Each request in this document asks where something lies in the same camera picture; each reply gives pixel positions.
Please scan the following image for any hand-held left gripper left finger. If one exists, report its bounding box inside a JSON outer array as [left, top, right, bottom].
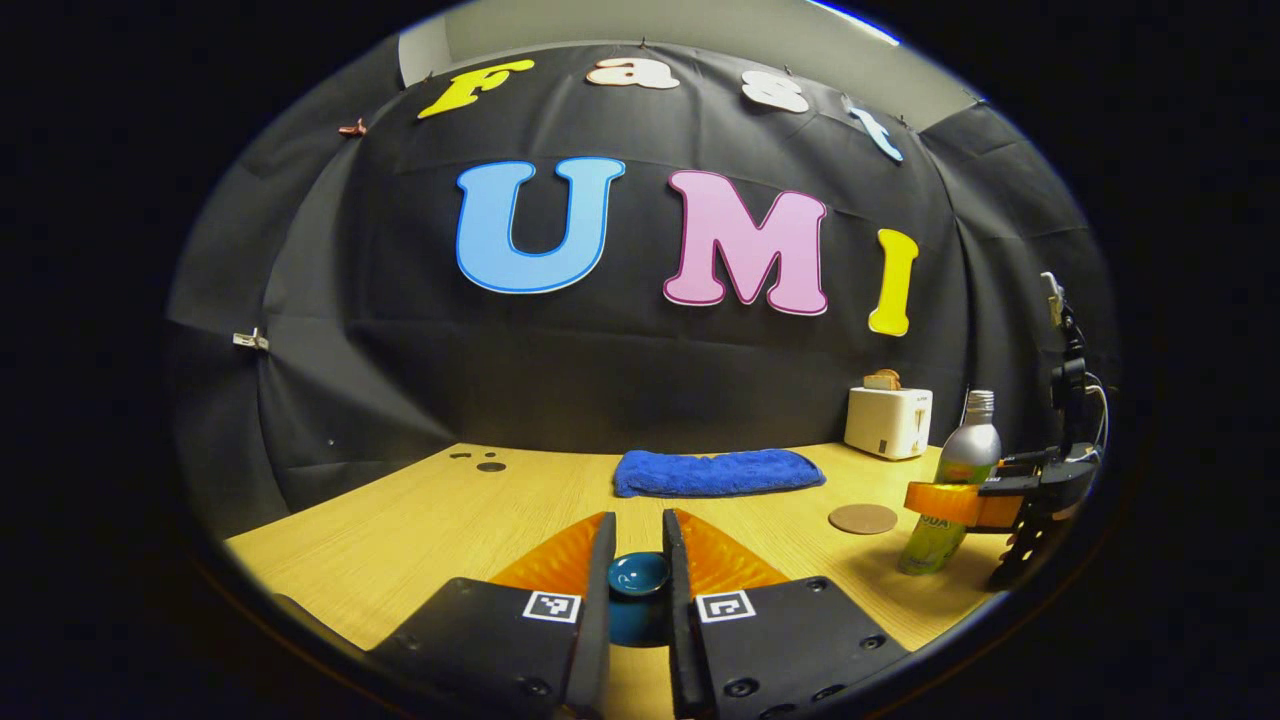
[[370, 511, 618, 720]]

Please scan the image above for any round brown coaster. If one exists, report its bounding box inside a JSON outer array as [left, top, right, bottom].
[[828, 503, 899, 536]]

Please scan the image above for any white toaster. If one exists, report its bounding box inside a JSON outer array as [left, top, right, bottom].
[[844, 386, 934, 461]]

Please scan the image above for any blue towel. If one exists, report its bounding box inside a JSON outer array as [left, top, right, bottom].
[[613, 448, 827, 499]]

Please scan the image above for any black backdrop cloth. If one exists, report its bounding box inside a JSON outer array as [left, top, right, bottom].
[[165, 40, 1121, 541]]

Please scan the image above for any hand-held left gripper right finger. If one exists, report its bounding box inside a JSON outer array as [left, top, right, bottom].
[[662, 508, 911, 720]]

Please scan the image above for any silver green water bottle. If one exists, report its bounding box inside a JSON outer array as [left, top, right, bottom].
[[897, 390, 1003, 576]]

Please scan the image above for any teal teacup lid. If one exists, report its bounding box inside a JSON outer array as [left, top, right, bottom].
[[606, 551, 673, 649]]

